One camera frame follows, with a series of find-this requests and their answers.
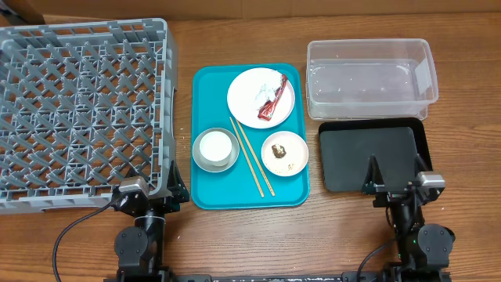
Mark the white tissue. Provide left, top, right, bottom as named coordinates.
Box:
left=254, top=82, right=280, bottom=108

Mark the white paper cup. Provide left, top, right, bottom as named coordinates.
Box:
left=199, top=129, right=232, bottom=167

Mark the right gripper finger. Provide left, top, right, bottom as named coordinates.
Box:
left=362, top=154, right=385, bottom=193
left=414, top=154, right=430, bottom=175

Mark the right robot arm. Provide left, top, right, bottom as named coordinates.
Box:
left=355, top=155, right=456, bottom=282

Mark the red snack wrapper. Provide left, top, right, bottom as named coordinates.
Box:
left=258, top=74, right=288, bottom=121

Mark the teal plastic serving tray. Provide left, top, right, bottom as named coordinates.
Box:
left=191, top=63, right=310, bottom=210

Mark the clear plastic waste bin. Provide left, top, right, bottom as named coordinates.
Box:
left=305, top=38, right=439, bottom=120

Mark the grey plastic dish rack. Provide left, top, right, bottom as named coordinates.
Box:
left=1, top=18, right=178, bottom=215

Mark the grey bowl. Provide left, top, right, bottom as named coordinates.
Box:
left=192, top=128, right=240, bottom=173

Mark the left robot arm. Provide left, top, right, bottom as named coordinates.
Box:
left=112, top=161, right=189, bottom=282

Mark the large white round plate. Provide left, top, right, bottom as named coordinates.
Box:
left=227, top=67, right=296, bottom=129

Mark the brown food scrap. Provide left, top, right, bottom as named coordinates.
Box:
left=272, top=143, right=287, bottom=158

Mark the black food waste tray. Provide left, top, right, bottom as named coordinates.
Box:
left=319, top=117, right=433, bottom=193

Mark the wooden chopstick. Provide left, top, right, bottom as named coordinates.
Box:
left=236, top=120, right=276, bottom=197
left=229, top=116, right=265, bottom=198

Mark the pink small bowl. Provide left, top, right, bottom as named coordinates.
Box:
left=261, top=131, right=308, bottom=177

